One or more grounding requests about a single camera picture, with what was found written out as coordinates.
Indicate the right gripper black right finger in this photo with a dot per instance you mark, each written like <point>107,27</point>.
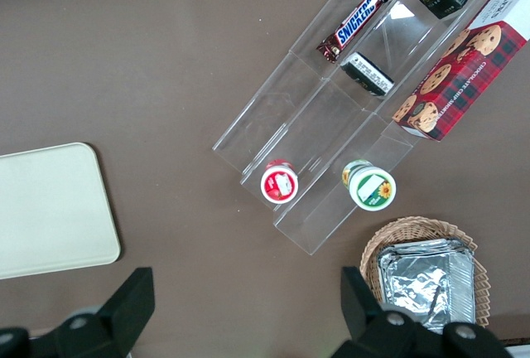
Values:
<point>372,329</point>

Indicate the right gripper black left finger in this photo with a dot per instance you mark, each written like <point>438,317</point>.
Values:
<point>116,316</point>

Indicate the aluminium foil tray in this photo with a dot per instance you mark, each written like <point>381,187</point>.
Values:
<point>465,287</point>
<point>414,283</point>

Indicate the light wicker basket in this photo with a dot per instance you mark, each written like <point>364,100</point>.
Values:
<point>414,225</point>

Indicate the cream plastic tray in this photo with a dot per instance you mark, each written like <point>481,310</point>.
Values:
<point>49,209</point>

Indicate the green lid sunflower jar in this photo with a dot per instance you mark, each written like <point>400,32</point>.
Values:
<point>372,190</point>

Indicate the red lid small jar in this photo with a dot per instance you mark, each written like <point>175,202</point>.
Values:
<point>279,184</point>

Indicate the clear acrylic stepped display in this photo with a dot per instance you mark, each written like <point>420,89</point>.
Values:
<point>314,105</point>

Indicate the black box with white label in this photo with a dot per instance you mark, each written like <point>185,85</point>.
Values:
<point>366,74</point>

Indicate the red tartan cookie box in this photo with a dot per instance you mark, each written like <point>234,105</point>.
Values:
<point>463,76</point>

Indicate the Snickers chocolate bar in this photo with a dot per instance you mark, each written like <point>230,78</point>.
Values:
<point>356,22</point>

